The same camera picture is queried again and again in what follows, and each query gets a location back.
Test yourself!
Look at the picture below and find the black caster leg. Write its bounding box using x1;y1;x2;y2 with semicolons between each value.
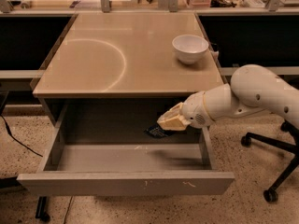
36;197;50;222

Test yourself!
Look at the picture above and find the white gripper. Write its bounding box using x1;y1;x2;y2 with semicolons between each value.
157;91;214;131

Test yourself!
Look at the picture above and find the grey open top drawer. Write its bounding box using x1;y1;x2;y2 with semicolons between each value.
18;104;235;196

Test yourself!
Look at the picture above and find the dark blue rxbar wrapper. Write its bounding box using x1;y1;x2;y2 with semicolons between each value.
144;124;175;139

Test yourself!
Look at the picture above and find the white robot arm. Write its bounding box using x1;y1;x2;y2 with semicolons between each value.
157;64;299;131

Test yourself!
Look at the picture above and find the black floor cable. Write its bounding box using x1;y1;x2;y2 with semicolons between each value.
0;115;44;158

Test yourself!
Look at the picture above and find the white ceramic bowl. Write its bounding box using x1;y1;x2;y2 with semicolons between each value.
172;35;209;64

